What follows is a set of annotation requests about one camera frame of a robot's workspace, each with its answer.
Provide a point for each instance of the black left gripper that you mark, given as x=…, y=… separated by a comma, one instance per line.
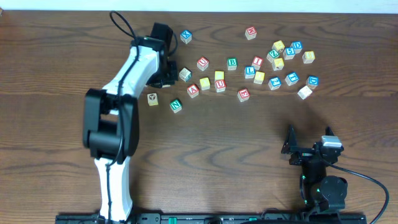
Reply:
x=166, y=78

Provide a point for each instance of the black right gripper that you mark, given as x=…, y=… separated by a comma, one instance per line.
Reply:
x=304, y=152

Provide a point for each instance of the yellow O block placed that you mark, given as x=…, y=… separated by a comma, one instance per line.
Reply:
x=205, y=83

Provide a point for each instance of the green B block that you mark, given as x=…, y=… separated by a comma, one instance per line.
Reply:
x=232, y=63

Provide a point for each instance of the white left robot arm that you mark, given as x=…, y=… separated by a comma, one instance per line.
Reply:
x=111, y=120

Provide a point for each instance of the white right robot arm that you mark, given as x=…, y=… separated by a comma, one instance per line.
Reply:
x=321, y=193

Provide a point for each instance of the white picture block teal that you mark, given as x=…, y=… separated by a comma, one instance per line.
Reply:
x=185, y=74

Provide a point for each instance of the soccer ball block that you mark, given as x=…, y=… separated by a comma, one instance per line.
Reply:
x=152, y=99

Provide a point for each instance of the red A block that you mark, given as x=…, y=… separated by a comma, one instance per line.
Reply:
x=193, y=91

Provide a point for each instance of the green N block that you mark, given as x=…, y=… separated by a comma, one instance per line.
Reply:
x=176, y=106

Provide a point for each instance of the red U block upper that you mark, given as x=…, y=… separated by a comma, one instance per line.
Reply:
x=202, y=63

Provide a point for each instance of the red u block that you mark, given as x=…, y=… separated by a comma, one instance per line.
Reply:
x=220, y=86
x=202, y=63

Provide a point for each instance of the blue X block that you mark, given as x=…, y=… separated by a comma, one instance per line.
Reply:
x=186, y=36

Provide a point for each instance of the plain white block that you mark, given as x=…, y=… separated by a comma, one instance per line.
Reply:
x=304, y=92

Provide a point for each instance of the red U block lower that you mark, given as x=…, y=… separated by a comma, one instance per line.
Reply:
x=220, y=86

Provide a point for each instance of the blue D block lower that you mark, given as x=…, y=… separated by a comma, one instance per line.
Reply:
x=312, y=82

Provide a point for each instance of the blue d block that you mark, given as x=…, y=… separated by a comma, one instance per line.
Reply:
x=297, y=46
x=312, y=82

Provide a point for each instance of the blue T block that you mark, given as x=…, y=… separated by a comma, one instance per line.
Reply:
x=292, y=79

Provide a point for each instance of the blue 2 block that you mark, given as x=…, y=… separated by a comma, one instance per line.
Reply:
x=274, y=83

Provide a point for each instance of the yellow block under Z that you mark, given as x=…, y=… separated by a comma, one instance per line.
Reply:
x=277, y=64

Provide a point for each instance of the yellow 8 block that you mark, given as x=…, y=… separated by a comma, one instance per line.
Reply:
x=308, y=57

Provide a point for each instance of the blue L block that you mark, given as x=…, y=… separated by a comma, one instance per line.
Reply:
x=249, y=72

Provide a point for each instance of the blue 5 block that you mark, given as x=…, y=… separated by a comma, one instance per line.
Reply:
x=288, y=53

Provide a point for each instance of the red I block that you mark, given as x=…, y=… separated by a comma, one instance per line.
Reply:
x=257, y=62

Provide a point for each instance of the green Z block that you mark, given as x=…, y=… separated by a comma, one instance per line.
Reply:
x=272, y=55

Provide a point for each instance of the blue D block upper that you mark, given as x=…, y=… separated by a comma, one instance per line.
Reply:
x=297, y=46

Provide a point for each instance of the red E block top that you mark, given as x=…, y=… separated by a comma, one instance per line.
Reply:
x=250, y=33

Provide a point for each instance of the yellow block top right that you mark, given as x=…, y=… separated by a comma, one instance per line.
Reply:
x=278, y=46

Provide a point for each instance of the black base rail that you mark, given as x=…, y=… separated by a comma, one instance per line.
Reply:
x=268, y=217

